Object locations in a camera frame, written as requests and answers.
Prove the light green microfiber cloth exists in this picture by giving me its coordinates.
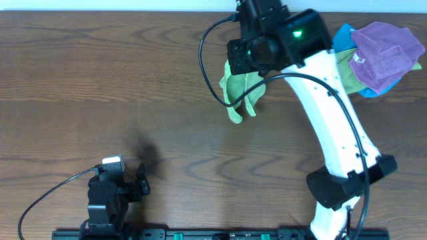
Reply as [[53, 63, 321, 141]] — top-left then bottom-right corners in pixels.
[[219, 61, 266, 124]]

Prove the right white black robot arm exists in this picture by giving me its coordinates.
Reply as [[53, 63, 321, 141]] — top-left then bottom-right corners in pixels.
[[228, 1, 397, 239]]

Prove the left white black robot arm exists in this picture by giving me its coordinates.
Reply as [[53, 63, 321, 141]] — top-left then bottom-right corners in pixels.
[[78, 163, 151, 240]]

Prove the olive green microfiber cloth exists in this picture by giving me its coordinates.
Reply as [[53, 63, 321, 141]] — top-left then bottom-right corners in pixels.
[[336, 46, 426, 94]]

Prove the blue microfiber cloth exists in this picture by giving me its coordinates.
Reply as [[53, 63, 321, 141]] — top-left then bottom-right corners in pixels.
[[332, 23, 401, 98]]

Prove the purple microfiber cloth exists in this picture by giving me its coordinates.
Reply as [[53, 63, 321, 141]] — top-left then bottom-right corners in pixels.
[[349, 21, 426, 94]]

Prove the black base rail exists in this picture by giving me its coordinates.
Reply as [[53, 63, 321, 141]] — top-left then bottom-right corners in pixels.
[[51, 229, 390, 240]]

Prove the right black cable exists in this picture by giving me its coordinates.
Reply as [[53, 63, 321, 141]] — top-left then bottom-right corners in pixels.
[[198, 13, 371, 240]]

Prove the black cable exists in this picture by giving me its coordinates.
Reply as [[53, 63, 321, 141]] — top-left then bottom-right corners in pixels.
[[17, 166, 101, 240], [198, 13, 371, 240]]

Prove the left black cable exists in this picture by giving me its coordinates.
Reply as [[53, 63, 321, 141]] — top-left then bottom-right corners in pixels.
[[17, 166, 101, 240]]

